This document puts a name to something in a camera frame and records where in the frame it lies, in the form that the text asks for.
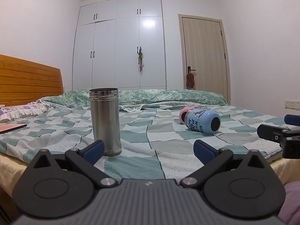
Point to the blue cup with pink lid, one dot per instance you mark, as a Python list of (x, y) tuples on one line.
[(202, 120)]

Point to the purple clothing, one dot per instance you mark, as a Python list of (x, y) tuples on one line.
[(293, 204)]

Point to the hanging ornament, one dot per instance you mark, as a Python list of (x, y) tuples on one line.
[(140, 59)]

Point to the wall socket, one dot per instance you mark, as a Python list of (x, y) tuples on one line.
[(293, 104)]

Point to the beige wooden door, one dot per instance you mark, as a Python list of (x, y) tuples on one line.
[(204, 58)]

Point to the pink book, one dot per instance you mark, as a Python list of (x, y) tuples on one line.
[(10, 127)]

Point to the purple floral pillow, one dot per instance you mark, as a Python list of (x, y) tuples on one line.
[(18, 111)]

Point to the checkered blanket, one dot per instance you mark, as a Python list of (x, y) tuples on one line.
[(159, 133)]

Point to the wooden headboard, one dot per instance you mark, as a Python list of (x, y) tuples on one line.
[(28, 82)]

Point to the brown hanging bag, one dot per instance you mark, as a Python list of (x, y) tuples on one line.
[(190, 79)]

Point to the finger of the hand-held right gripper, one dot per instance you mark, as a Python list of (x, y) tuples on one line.
[(291, 119), (269, 131)]

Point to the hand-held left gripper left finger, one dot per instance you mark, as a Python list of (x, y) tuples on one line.
[(93, 151)]

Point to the white wardrobe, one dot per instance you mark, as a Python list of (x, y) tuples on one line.
[(117, 44)]

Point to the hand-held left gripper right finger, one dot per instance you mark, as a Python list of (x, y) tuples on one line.
[(204, 151)]

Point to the stainless steel cup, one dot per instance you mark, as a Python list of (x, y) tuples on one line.
[(105, 121)]

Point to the green floral quilt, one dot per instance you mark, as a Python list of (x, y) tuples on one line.
[(140, 97)]

